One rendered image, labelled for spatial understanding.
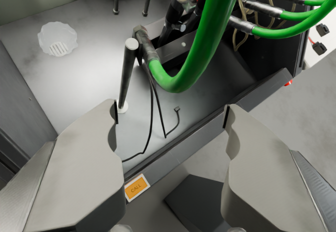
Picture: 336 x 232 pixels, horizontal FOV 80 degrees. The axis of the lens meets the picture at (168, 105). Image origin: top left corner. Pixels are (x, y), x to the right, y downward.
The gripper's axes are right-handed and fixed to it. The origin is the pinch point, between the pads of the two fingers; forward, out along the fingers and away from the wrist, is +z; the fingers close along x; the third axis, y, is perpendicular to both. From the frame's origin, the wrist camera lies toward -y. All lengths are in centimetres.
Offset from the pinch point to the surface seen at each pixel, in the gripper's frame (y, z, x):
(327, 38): 4, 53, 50
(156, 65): 0.9, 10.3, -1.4
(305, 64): 10, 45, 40
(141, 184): 27.5, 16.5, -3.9
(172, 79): 0.0, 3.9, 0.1
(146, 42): -0.4, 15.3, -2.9
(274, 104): 73, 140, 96
